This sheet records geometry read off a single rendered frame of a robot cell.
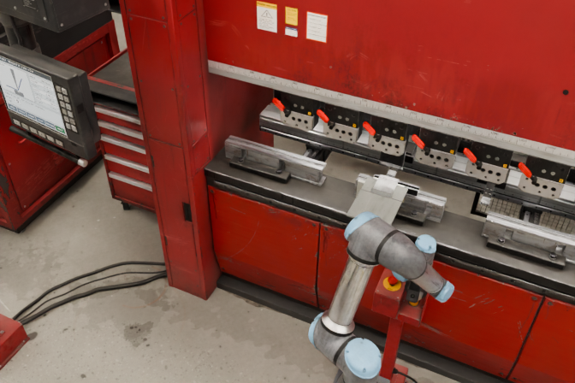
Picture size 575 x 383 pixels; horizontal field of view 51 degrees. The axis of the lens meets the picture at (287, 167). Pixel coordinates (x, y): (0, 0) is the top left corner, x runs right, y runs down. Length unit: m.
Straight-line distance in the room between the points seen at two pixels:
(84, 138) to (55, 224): 1.77
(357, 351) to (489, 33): 1.13
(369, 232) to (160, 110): 1.20
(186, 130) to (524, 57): 1.38
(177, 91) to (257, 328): 1.40
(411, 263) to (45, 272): 2.47
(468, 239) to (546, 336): 0.53
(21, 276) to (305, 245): 1.73
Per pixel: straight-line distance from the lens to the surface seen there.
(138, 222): 3.93
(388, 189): 2.58
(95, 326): 3.45
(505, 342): 2.92
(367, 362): 2.02
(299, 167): 2.74
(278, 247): 2.97
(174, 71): 2.49
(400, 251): 1.81
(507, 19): 2.13
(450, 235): 2.62
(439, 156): 2.45
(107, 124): 3.53
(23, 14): 2.30
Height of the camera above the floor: 2.67
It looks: 39 degrees down
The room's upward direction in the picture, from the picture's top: 1 degrees clockwise
